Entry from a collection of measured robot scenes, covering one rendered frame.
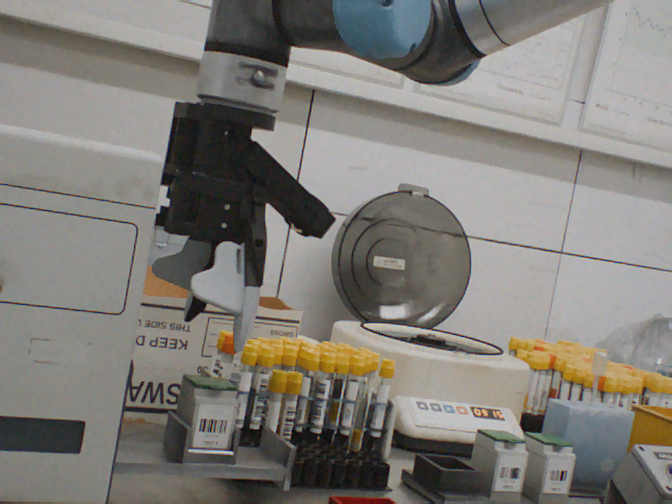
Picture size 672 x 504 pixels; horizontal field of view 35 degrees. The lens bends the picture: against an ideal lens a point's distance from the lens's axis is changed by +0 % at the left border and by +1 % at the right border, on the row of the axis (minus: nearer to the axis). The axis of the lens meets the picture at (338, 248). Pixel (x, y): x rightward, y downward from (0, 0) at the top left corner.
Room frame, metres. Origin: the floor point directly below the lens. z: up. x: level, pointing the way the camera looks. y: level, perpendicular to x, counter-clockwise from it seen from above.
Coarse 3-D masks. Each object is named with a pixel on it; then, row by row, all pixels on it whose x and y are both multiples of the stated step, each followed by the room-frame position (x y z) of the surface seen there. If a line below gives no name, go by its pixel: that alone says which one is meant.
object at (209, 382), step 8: (184, 376) 0.96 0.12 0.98; (192, 376) 0.96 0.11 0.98; (200, 376) 0.97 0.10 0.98; (208, 376) 0.98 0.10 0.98; (192, 384) 0.94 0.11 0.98; (200, 384) 0.94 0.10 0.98; (208, 384) 0.94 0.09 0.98; (216, 384) 0.95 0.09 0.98; (224, 384) 0.95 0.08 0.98; (232, 384) 0.96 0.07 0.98
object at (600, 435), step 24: (552, 408) 1.25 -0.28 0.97; (576, 408) 1.22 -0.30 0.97; (600, 408) 1.25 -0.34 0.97; (552, 432) 1.24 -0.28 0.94; (576, 432) 1.23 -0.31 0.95; (600, 432) 1.25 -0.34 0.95; (624, 432) 1.26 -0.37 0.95; (576, 456) 1.23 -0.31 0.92; (600, 456) 1.25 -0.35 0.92; (624, 456) 1.27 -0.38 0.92; (576, 480) 1.23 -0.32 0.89; (600, 480) 1.25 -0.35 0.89
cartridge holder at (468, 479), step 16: (416, 464) 1.12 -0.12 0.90; (432, 464) 1.10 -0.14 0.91; (448, 464) 1.14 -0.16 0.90; (464, 464) 1.13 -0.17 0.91; (416, 480) 1.11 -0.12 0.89; (432, 480) 1.09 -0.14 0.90; (448, 480) 1.08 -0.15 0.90; (464, 480) 1.09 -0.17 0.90; (480, 480) 1.10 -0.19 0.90; (432, 496) 1.08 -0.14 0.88; (448, 496) 1.07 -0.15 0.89; (464, 496) 1.08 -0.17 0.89; (480, 496) 1.09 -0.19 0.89
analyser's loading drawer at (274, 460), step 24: (168, 432) 0.96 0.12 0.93; (240, 432) 0.94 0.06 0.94; (264, 432) 1.01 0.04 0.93; (120, 456) 0.90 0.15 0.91; (144, 456) 0.92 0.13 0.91; (168, 456) 0.93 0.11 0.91; (192, 456) 0.92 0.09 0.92; (216, 456) 0.93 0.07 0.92; (240, 456) 0.97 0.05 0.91; (264, 456) 0.99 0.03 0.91; (288, 456) 0.96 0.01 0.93; (288, 480) 0.96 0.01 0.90
